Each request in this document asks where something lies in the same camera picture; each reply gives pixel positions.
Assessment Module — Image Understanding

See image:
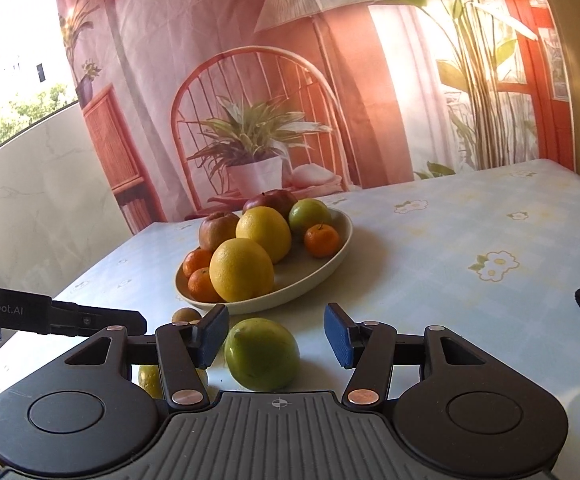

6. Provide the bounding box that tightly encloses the glass window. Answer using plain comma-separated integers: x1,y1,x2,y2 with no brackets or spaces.
0,0,78,167

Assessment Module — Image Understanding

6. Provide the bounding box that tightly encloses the floral checked tablecloth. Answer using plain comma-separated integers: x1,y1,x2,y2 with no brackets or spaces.
0,157,580,480

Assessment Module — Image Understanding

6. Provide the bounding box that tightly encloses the large green citrus fruit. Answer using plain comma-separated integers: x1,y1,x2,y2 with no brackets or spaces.
224,317,301,392

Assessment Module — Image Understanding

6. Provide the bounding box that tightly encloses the printed room scene wall tapestry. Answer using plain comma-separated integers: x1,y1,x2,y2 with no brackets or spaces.
52,0,578,236

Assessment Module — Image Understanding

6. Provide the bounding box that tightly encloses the yellow citrus fruit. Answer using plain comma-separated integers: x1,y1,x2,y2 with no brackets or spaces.
235,207,293,264
209,238,275,303

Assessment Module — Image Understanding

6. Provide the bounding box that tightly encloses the red apple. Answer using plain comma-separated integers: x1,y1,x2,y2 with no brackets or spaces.
242,189,298,218

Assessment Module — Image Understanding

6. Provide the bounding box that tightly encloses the cream round plate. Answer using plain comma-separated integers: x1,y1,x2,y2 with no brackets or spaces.
174,207,355,310

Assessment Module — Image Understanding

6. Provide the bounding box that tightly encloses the small orange tangerine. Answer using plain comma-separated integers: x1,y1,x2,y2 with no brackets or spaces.
182,248,214,277
304,222,341,259
188,266,223,304

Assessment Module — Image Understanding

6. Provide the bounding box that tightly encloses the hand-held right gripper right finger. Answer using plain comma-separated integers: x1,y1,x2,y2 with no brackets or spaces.
324,303,490,408

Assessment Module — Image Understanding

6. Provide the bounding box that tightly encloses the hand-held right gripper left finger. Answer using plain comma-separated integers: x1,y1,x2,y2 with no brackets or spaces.
65,304,231,408

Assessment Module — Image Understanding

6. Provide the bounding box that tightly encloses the wrinkled brownish apple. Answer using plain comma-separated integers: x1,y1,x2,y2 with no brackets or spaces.
199,211,241,253

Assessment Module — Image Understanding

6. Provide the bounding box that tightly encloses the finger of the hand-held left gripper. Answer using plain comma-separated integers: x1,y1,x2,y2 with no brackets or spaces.
50,299,148,337

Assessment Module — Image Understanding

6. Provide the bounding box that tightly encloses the small green citrus fruit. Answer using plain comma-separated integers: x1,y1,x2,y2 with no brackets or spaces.
288,198,333,237

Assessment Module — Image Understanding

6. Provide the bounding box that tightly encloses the yellow-green citrus fruit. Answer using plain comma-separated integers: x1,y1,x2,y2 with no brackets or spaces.
138,364,209,400

